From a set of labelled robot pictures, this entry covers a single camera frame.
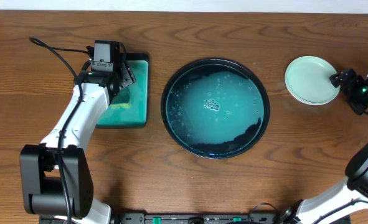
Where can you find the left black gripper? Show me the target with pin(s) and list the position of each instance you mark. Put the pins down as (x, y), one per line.
(127, 76)

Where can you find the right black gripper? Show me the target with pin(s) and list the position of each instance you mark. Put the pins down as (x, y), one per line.
(348, 88)

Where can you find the green scouring sponge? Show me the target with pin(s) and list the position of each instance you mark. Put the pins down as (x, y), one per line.
(122, 99)

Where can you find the mint green plate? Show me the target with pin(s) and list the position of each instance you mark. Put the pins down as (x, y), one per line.
(307, 80)

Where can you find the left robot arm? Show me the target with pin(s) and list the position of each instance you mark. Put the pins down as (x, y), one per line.
(56, 180)

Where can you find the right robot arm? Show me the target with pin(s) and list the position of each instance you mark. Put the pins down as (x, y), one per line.
(351, 193)

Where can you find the black rectangular sponge tray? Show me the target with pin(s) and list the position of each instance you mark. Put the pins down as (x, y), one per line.
(136, 115)

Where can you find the round black serving tray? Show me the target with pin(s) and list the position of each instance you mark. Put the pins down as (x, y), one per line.
(215, 108)

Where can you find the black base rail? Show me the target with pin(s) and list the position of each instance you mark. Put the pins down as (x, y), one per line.
(140, 218)

